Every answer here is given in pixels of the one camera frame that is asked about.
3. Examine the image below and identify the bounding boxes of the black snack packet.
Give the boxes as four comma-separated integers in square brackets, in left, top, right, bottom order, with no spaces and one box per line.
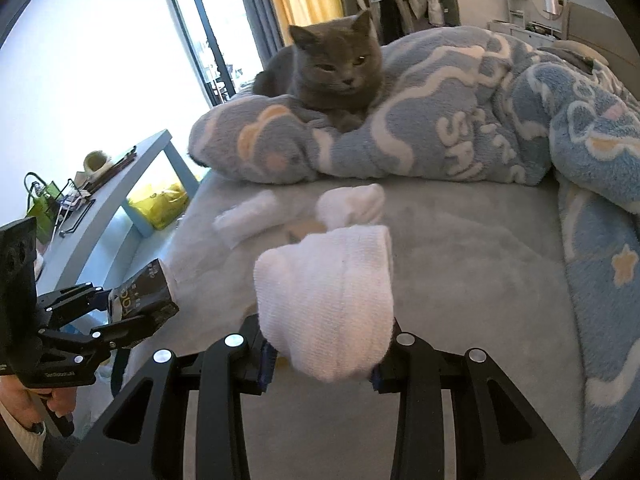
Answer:
[107,259,179,330]

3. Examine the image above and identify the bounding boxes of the white sock front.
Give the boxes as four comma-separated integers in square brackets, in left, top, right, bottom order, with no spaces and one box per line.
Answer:
[253,226,394,382]

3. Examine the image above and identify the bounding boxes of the white sock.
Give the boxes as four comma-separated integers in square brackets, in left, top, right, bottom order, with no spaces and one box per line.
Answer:
[316,183,385,231]
[253,226,394,382]

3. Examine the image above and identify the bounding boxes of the person's left hand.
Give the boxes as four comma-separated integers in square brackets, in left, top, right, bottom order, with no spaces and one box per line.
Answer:
[0,375,77,429]

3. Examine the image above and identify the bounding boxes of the light blue side table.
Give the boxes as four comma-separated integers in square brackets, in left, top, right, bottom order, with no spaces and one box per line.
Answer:
[31,129,202,311]

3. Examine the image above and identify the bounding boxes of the white left sleeve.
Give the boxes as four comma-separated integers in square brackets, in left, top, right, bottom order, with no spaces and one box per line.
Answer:
[1,404,48,470]

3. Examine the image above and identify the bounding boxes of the green gift bag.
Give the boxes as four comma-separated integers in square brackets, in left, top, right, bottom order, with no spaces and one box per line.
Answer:
[23,171,61,245]

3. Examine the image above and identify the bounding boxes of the yellow plastic bag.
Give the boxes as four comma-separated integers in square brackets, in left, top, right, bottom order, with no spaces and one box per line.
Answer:
[127,182,190,231]

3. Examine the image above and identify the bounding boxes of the green white plush slipper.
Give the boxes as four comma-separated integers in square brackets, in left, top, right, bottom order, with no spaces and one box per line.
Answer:
[84,151,113,180]

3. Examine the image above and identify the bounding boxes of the dark wooden sticks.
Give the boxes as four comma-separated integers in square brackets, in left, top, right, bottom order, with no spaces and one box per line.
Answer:
[82,145,137,194]

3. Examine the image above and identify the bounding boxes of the white bubble wrap roll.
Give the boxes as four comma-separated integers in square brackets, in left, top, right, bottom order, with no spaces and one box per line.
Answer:
[213,191,281,249]

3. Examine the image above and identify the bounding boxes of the grey bed mattress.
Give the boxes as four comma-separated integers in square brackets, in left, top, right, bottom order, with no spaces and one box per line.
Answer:
[128,174,584,479]

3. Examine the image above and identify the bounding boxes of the brown tape roll rear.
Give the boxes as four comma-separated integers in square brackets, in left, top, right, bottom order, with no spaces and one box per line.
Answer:
[285,219,326,244]

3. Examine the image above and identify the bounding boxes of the white sock rear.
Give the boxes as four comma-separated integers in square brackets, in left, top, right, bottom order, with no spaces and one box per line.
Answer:
[316,183,385,231]

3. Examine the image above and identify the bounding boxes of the grey curtain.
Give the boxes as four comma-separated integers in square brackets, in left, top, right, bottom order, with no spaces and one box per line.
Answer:
[242,0,284,66]

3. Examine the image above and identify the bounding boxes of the balcony glass door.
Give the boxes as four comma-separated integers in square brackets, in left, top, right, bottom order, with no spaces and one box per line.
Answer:
[169,0,262,105]

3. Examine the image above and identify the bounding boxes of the blue patterned fleece blanket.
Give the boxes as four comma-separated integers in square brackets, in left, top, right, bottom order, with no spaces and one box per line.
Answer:
[189,26,639,474]

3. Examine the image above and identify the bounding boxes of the grey cat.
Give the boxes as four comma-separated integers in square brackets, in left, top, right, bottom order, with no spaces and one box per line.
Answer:
[252,9,384,133]

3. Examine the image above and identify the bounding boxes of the grey pillow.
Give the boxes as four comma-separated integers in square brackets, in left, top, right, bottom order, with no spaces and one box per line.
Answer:
[551,40,608,66]

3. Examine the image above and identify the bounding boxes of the grey bed headboard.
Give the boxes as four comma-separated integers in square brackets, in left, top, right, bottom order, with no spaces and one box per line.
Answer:
[563,2,639,96]

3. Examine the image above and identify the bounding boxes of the white vanity with mirror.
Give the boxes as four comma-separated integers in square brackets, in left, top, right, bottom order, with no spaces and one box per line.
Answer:
[488,0,568,48]

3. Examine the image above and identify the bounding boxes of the black wire stand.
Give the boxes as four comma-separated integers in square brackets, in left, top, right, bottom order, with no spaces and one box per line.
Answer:
[52,179,94,238]

